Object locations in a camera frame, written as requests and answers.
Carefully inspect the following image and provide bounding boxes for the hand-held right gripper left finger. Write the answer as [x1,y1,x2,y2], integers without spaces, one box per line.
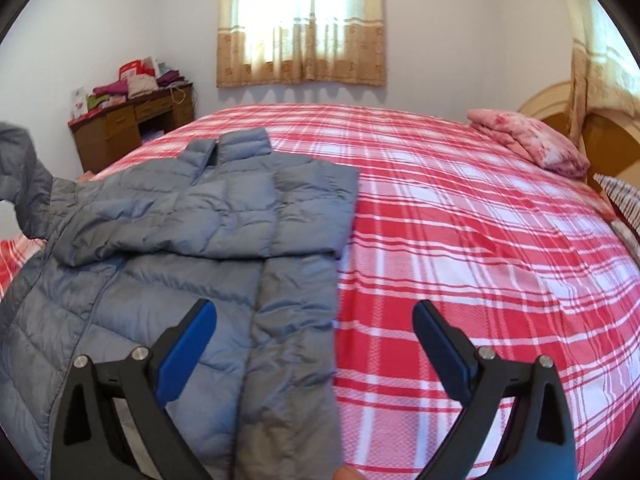
[50,299,218,480]

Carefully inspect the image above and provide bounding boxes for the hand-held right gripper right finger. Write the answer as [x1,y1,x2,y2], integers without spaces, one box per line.
[412,300,576,480]

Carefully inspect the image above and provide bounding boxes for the grey puffer jacket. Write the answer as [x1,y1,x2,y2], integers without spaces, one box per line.
[0,122,361,480]

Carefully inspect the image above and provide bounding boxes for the beige folded clothes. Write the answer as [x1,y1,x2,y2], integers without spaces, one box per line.
[125,74,158,100]

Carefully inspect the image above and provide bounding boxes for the red plaid bed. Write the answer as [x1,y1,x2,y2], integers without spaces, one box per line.
[0,104,640,480]

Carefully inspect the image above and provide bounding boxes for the grey floral pillow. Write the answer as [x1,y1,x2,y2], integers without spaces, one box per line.
[612,220,640,261]

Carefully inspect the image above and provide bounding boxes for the pink folded quilt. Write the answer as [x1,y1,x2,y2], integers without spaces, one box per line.
[467,108,591,179]

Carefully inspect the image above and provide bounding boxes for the wooden desk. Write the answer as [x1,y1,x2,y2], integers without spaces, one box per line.
[68,82,196,175]

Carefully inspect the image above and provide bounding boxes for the striped pillow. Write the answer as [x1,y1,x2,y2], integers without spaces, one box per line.
[593,174,640,236]

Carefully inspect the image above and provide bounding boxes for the wooden headboard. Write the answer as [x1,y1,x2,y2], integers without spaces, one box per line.
[517,82,640,221]

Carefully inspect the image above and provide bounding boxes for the white printed card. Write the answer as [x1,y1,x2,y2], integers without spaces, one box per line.
[71,87,91,121]

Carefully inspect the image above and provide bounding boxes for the red paper bag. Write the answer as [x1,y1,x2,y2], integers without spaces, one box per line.
[119,60,151,81]

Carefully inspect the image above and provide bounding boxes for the beige window curtain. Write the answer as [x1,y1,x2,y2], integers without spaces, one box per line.
[216,0,387,88]

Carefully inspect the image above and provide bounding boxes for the beige floral lace curtain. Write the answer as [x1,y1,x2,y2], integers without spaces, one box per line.
[557,0,640,146]

